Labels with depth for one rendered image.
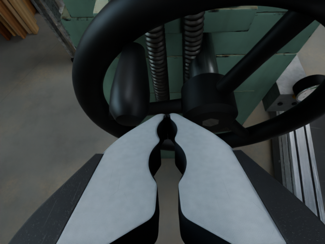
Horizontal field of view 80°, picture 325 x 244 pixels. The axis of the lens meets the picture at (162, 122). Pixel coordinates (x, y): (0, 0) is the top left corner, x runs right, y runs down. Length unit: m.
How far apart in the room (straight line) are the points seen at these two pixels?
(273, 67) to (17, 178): 1.21
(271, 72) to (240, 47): 0.12
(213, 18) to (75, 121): 1.09
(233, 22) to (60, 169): 1.06
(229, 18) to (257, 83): 0.30
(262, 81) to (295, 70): 0.10
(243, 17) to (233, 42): 0.16
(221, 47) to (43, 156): 1.06
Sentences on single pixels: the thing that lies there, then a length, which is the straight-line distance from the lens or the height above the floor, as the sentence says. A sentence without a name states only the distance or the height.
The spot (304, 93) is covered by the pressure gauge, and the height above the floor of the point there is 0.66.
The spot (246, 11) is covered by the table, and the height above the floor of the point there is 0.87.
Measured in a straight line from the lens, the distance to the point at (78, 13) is 0.38.
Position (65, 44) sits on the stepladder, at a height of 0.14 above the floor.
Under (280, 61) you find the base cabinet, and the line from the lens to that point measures 0.49.
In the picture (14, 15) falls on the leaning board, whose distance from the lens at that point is 1.86.
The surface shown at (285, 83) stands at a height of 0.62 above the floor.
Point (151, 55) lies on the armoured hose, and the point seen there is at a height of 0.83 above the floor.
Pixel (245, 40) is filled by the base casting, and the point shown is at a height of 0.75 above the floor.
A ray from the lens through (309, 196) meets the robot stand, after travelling 0.94.
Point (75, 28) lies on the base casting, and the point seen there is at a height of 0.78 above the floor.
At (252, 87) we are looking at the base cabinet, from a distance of 0.54.
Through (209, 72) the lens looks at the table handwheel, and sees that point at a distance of 0.24.
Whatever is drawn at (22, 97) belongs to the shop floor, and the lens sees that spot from 1.52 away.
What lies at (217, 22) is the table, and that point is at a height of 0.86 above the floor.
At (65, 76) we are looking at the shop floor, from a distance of 1.48.
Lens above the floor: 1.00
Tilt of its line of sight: 63 degrees down
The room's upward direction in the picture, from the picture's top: 3 degrees counter-clockwise
